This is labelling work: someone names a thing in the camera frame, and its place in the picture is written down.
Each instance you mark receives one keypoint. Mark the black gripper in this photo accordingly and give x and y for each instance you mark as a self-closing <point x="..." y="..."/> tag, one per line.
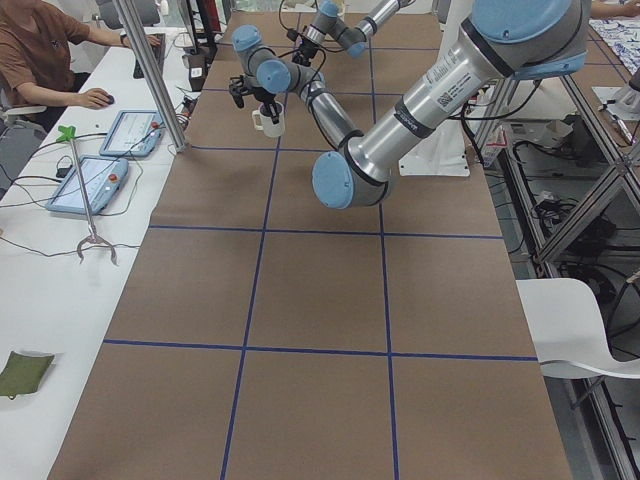
<point x="305" y="50"/>
<point x="268" y="105"/>

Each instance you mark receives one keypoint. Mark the white ribbed mug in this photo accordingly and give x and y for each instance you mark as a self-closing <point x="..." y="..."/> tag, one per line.
<point x="270" y="127"/>

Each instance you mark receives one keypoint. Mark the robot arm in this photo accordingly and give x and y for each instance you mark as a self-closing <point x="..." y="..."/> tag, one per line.
<point x="499" y="39"/>
<point x="327" y="23"/>

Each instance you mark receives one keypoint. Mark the upper blue teach pendant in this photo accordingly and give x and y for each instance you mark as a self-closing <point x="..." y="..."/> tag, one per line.
<point x="133" y="133"/>

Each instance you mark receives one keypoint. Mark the blue teach pendant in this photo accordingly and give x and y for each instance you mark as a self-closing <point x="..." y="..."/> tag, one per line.
<point x="133" y="133"/>
<point x="103" y="177"/>

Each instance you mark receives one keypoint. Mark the lower blue teach pendant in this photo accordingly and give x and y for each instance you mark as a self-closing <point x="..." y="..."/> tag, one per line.
<point x="103" y="177"/>

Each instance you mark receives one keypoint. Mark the metal reacher grabber tool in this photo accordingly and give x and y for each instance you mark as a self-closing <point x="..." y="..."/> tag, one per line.
<point x="67" y="134"/>

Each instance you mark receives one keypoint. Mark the seated person brown shirt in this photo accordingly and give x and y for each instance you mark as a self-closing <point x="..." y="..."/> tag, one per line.
<point x="36" y="59"/>

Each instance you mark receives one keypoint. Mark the brown paper table mat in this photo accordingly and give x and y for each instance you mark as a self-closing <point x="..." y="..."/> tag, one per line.
<point x="261" y="335"/>

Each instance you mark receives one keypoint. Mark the green cloth pouch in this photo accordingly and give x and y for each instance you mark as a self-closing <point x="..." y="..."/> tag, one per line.
<point x="23" y="374"/>

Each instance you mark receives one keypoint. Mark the white chair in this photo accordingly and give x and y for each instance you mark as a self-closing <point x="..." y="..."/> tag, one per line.
<point x="567" y="330"/>

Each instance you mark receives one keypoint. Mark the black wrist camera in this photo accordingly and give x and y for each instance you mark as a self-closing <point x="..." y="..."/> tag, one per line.
<point x="292" y="34"/>

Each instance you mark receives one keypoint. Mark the aluminium frame post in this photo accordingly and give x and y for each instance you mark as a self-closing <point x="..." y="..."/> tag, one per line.
<point x="140" y="45"/>

